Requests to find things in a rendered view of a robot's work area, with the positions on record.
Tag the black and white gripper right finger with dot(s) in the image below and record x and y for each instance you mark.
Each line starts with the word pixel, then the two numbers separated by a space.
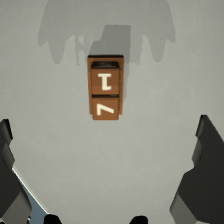
pixel 200 196

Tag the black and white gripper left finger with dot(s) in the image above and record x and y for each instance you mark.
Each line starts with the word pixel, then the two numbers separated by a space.
pixel 15 207

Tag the orange wooden tray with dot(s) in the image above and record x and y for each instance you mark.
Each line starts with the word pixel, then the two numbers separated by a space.
pixel 120 59

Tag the brown number cube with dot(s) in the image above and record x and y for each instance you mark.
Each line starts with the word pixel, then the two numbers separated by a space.
pixel 105 106
pixel 105 77

